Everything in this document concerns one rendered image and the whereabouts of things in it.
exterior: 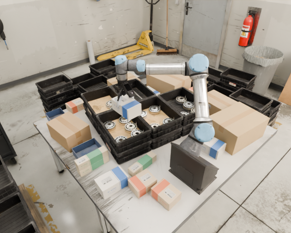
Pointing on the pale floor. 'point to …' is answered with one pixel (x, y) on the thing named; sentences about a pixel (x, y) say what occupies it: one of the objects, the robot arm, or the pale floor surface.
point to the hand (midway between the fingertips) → (126, 104)
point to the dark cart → (0, 139)
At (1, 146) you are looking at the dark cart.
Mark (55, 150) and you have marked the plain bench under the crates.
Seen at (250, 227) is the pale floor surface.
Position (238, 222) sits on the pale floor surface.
